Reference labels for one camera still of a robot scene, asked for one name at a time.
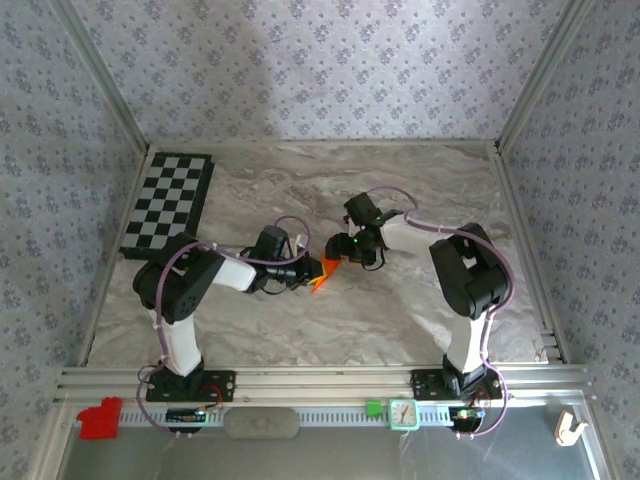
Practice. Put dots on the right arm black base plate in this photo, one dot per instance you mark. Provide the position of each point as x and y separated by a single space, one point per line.
425 384

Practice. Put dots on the green cube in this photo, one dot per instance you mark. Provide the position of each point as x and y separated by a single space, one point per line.
374 407

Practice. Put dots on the grey oval pad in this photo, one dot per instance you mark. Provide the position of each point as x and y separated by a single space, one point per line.
261 423

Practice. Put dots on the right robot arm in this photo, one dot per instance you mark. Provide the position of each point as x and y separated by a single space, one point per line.
470 280

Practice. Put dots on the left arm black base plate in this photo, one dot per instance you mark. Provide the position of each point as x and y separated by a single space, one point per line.
220 385

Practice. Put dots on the mint green clock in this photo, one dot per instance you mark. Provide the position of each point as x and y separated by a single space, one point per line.
403 414

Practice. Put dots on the black grey checkerboard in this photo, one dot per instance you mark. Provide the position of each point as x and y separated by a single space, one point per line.
170 185

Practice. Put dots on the wooden hook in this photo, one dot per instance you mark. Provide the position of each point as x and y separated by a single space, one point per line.
567 430

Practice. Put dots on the aluminium side rail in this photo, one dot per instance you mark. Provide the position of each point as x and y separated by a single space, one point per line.
527 240

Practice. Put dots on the orange square paper sheet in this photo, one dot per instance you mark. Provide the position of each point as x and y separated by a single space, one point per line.
334 262

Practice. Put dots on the aluminium mounting rail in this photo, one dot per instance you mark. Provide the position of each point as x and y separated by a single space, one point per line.
320 382

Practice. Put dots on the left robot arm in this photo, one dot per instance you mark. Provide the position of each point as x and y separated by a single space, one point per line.
175 285

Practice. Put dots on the red plastic block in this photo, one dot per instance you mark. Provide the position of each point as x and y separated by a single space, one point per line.
100 417

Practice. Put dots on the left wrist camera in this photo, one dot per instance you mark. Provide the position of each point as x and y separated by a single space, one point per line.
301 241

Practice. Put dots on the aluminium frame post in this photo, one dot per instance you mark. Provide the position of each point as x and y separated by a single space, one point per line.
100 75
540 75

